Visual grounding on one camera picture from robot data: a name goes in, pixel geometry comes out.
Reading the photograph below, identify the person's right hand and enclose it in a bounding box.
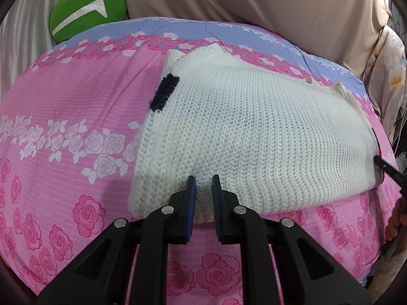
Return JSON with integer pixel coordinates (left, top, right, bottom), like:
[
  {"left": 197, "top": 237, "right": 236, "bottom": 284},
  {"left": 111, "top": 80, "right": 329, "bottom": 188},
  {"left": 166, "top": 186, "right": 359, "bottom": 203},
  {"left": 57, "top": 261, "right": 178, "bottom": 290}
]
[{"left": 384, "top": 194, "right": 407, "bottom": 241}]

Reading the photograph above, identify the beige curtain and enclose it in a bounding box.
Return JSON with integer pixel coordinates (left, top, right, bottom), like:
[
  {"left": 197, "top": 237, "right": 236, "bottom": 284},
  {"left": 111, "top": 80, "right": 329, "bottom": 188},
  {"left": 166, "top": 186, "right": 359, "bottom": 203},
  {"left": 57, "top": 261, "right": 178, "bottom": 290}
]
[{"left": 119, "top": 0, "right": 392, "bottom": 81}]

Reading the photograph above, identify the white red navy knit sweater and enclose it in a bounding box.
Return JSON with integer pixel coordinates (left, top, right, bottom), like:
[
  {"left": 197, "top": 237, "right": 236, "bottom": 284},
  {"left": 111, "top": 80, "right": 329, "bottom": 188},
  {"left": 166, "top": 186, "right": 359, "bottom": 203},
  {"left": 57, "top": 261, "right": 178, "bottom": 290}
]
[{"left": 127, "top": 43, "right": 387, "bottom": 224}]

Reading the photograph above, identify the cream floral cloth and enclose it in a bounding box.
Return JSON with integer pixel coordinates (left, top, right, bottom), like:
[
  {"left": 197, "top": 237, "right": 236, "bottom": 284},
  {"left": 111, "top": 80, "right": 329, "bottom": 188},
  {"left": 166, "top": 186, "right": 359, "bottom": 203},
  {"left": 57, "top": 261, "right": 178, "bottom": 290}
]
[{"left": 359, "top": 25, "right": 407, "bottom": 155}]

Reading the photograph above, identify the pink floral bed sheet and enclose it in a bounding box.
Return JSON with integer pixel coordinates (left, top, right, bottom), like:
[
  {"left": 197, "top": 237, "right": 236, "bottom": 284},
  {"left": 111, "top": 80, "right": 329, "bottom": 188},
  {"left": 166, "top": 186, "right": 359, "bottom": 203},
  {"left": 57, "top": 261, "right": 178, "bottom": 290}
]
[{"left": 0, "top": 16, "right": 399, "bottom": 305}]

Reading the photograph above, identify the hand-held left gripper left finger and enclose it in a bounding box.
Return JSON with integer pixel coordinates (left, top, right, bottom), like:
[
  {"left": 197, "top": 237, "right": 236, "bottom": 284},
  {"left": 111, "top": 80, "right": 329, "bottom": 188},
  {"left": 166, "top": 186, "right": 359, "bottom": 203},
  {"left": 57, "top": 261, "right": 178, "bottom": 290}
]
[{"left": 36, "top": 175, "right": 197, "bottom": 305}]

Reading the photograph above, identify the green plush pillow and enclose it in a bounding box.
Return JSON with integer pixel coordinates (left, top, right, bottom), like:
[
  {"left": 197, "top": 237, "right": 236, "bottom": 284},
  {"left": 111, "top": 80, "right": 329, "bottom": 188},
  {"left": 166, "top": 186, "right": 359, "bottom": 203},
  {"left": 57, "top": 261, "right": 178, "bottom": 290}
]
[{"left": 49, "top": 0, "right": 128, "bottom": 43}]

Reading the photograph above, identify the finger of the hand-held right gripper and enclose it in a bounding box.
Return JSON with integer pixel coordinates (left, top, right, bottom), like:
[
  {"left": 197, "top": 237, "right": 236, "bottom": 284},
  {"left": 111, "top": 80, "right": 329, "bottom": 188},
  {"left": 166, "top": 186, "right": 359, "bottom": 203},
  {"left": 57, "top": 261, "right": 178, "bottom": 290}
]
[{"left": 373, "top": 154, "right": 407, "bottom": 194}]

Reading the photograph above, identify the silver satin curtain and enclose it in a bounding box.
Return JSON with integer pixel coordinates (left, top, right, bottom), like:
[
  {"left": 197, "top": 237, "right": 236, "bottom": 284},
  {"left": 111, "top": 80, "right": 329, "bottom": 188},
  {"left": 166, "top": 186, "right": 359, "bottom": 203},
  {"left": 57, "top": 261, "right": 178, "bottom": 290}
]
[{"left": 0, "top": 0, "right": 66, "bottom": 85}]

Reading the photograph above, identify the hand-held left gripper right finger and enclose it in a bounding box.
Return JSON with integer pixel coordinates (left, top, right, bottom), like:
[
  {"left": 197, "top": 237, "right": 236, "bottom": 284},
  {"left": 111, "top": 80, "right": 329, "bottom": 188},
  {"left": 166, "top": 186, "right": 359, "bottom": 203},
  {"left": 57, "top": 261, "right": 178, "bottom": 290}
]
[{"left": 211, "top": 175, "right": 372, "bottom": 305}]

